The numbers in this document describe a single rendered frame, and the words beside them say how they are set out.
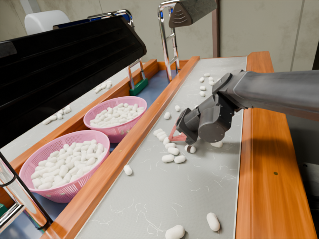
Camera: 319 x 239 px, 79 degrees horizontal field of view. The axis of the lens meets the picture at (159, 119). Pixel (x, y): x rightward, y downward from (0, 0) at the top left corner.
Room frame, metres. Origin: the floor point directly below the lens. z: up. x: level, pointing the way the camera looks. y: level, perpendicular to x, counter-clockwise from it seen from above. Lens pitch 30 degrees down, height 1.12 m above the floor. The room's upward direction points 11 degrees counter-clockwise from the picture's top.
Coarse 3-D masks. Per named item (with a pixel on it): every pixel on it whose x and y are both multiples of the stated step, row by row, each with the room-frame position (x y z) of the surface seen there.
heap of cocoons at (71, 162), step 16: (80, 144) 0.57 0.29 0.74; (96, 144) 0.57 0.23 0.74; (48, 160) 0.52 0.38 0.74; (64, 160) 0.51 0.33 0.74; (80, 160) 0.50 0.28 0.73; (96, 160) 0.49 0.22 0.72; (32, 176) 0.45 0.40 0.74; (48, 176) 0.44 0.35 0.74; (64, 176) 0.44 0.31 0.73; (80, 176) 0.42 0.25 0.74
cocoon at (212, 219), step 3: (210, 213) 0.22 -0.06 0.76; (213, 213) 0.22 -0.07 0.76; (207, 216) 0.22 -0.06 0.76; (210, 216) 0.22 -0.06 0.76; (213, 216) 0.22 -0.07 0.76; (207, 219) 0.22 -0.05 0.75; (210, 219) 0.21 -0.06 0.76; (213, 219) 0.21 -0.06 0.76; (216, 219) 0.21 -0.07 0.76; (210, 222) 0.21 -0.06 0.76; (213, 222) 0.21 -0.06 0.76; (216, 222) 0.21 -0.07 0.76; (210, 225) 0.20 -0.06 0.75; (213, 225) 0.20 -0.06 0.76; (216, 225) 0.20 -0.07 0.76; (219, 225) 0.20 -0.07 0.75; (213, 228) 0.20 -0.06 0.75; (216, 228) 0.20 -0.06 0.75; (219, 228) 0.20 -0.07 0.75
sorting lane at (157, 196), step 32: (224, 64) 1.14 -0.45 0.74; (192, 96) 0.79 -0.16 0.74; (160, 128) 0.58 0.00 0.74; (160, 160) 0.42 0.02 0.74; (192, 160) 0.39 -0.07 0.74; (224, 160) 0.37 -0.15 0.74; (128, 192) 0.33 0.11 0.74; (160, 192) 0.31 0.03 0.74; (192, 192) 0.29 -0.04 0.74; (224, 192) 0.28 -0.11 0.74; (96, 224) 0.26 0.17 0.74; (128, 224) 0.25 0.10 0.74; (160, 224) 0.23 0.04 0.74; (192, 224) 0.22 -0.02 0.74; (224, 224) 0.21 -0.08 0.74
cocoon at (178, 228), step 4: (172, 228) 0.21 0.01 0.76; (176, 228) 0.21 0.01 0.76; (180, 228) 0.21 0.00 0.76; (168, 232) 0.20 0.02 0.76; (172, 232) 0.20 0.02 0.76; (176, 232) 0.20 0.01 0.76; (180, 232) 0.20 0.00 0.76; (184, 232) 0.20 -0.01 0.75; (168, 236) 0.20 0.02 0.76; (172, 236) 0.20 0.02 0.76; (176, 236) 0.20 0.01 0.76; (180, 236) 0.20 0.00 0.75
